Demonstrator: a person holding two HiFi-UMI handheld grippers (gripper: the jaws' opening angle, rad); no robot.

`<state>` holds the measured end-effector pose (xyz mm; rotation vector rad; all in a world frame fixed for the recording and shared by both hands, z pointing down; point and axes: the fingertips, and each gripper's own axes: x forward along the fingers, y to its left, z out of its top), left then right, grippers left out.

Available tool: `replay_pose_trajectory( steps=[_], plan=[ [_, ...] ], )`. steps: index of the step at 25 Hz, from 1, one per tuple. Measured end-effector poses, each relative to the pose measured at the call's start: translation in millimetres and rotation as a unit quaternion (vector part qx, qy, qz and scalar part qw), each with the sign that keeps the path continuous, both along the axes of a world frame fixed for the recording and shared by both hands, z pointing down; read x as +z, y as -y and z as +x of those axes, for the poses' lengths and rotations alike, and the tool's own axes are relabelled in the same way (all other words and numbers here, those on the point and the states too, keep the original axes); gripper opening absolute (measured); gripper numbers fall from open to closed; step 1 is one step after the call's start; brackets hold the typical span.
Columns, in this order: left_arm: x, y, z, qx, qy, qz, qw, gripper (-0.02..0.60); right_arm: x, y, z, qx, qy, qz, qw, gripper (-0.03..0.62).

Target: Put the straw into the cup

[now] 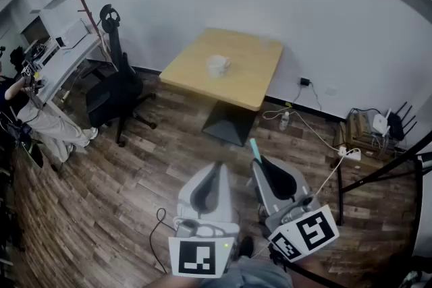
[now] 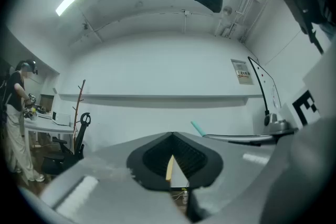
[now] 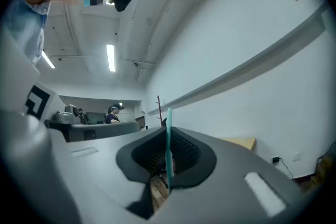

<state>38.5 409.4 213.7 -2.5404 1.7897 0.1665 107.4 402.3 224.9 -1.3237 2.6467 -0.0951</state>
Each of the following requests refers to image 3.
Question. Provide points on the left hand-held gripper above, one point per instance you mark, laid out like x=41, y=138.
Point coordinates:
x=18, y=81

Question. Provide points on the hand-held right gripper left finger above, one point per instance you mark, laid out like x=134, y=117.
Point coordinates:
x=105, y=178

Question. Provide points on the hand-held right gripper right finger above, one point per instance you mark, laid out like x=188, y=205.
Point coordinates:
x=223, y=191

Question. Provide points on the teal straw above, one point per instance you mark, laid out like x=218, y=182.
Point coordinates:
x=169, y=123

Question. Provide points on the long ceiling light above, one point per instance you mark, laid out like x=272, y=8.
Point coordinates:
x=110, y=57
x=48, y=59

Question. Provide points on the gray desk partition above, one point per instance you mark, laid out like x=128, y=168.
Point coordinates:
x=113, y=129

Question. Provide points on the person's blue shirt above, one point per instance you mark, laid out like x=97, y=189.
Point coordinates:
x=26, y=29

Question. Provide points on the black power adapter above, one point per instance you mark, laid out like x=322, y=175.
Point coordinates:
x=276, y=159

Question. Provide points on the red-brown coat rack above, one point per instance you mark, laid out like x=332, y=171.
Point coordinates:
x=158, y=110

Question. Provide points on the white wall socket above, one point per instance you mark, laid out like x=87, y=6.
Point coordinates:
x=297, y=157

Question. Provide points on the gray wall rail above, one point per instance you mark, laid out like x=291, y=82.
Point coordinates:
x=236, y=70

